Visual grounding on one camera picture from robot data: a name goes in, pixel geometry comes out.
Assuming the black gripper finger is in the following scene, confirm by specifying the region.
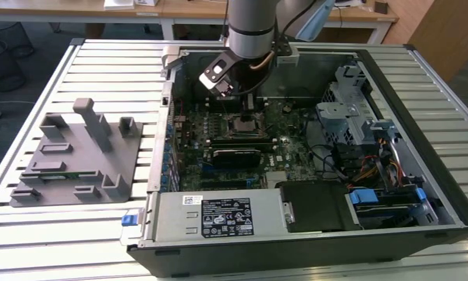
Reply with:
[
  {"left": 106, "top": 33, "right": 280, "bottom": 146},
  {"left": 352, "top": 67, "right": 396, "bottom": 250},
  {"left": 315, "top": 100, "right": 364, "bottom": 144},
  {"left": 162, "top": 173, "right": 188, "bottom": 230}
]
[{"left": 240, "top": 92, "right": 259, "bottom": 122}]

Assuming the silver CPU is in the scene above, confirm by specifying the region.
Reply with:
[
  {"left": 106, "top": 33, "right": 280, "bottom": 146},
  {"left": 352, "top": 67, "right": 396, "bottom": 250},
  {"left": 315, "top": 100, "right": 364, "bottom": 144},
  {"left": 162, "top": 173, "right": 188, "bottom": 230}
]
[{"left": 234, "top": 115, "right": 264, "bottom": 133}]

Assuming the CPU socket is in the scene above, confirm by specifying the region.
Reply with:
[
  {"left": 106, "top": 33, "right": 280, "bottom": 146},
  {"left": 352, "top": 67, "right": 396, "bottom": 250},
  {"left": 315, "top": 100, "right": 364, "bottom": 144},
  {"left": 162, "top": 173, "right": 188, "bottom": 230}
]
[{"left": 224, "top": 112, "right": 270, "bottom": 138}]

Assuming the green motherboard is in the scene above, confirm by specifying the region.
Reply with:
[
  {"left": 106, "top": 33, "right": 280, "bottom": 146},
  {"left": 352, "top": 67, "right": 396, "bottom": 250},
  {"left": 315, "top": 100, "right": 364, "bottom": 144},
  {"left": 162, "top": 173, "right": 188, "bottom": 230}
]
[{"left": 171, "top": 98, "right": 336, "bottom": 190}]

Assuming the small black graphics card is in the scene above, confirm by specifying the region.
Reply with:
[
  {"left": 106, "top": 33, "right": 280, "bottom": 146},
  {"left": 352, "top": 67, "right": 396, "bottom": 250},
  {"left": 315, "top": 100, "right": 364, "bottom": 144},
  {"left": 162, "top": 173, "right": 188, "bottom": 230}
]
[{"left": 212, "top": 148, "right": 264, "bottom": 169}]

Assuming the silver metal drive cage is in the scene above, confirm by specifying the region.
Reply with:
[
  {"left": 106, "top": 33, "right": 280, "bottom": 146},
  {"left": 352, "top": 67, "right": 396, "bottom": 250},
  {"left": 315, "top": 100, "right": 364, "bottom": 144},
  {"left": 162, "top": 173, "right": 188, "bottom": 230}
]
[{"left": 315, "top": 64, "right": 378, "bottom": 147}]

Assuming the small silver chipset heatsink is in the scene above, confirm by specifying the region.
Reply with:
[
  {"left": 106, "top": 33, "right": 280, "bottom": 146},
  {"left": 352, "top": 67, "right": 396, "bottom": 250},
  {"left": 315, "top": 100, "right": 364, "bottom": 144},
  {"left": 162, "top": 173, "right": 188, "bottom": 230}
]
[{"left": 266, "top": 172, "right": 288, "bottom": 184}]

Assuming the black expansion slot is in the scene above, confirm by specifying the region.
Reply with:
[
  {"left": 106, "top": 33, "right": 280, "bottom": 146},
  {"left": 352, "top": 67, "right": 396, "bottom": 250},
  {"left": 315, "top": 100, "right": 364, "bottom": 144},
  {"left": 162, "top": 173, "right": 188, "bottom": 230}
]
[{"left": 200, "top": 179, "right": 255, "bottom": 189}]

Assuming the silver power supply unit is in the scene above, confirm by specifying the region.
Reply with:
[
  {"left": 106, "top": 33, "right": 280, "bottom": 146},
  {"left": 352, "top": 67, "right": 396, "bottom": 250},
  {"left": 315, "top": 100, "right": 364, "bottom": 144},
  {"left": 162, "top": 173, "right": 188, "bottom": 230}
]
[{"left": 148, "top": 189, "right": 294, "bottom": 244}]

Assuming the hard disk in blue carrier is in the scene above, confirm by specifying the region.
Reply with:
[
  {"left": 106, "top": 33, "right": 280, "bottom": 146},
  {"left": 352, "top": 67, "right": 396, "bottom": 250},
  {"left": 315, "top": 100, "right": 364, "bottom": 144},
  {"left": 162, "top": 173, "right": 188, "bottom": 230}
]
[{"left": 347, "top": 187, "right": 426, "bottom": 231}]

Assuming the grey plastic parts rack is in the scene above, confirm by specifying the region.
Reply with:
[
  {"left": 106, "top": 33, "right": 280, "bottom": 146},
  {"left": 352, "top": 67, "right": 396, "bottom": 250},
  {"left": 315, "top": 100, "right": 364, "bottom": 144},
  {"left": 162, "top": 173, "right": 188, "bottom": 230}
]
[{"left": 9, "top": 98, "right": 146, "bottom": 208}]

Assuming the black open PC case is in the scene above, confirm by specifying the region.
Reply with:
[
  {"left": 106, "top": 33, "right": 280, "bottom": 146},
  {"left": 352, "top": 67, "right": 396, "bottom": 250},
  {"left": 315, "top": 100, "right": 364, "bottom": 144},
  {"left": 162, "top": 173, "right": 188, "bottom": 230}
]
[{"left": 119, "top": 43, "right": 468, "bottom": 279}]

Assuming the wooden cabinet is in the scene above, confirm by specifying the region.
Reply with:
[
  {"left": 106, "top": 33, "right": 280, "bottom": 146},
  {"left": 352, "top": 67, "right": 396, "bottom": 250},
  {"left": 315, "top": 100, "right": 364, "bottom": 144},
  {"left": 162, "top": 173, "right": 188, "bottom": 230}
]
[{"left": 382, "top": 0, "right": 468, "bottom": 85}]

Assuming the green RAM stick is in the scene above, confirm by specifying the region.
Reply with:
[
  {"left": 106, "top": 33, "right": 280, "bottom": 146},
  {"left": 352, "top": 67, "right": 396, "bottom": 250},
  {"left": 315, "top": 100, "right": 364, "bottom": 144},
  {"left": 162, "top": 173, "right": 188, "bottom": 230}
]
[{"left": 39, "top": 172, "right": 82, "bottom": 180}]

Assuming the black waste bin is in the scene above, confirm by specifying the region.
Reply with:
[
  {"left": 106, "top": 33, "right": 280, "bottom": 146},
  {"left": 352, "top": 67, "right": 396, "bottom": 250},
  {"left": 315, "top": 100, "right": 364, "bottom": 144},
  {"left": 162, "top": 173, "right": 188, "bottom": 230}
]
[{"left": 0, "top": 40, "right": 28, "bottom": 92}]

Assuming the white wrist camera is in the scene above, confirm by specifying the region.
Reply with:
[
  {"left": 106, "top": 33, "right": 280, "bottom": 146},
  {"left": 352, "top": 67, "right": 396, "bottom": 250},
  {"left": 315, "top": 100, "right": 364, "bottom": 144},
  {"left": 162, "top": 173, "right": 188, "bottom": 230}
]
[{"left": 199, "top": 51, "right": 243, "bottom": 96}]

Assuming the orange yellow wire bundle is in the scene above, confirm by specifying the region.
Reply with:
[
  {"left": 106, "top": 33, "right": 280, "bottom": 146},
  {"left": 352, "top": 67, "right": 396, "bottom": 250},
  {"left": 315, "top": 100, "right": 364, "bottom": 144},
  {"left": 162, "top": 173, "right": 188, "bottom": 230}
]
[{"left": 348, "top": 155, "right": 410, "bottom": 190}]

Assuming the wire mesh waste bin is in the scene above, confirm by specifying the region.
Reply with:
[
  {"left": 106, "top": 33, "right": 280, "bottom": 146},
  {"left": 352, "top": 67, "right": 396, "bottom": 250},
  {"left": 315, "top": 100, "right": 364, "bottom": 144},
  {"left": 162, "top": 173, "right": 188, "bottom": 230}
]
[{"left": 0, "top": 22, "right": 36, "bottom": 58}]

